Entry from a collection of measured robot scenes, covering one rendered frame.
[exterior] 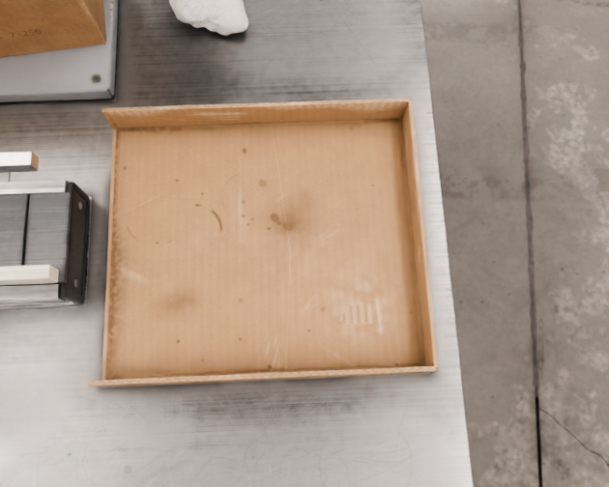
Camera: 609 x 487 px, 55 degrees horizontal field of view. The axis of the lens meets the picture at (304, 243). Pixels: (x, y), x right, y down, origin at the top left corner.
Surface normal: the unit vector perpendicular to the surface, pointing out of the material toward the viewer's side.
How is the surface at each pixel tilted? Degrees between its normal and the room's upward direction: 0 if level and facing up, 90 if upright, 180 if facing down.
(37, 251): 0
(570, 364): 0
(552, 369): 0
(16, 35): 90
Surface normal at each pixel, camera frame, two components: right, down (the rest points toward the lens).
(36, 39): 0.15, 0.95
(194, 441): 0.01, -0.25
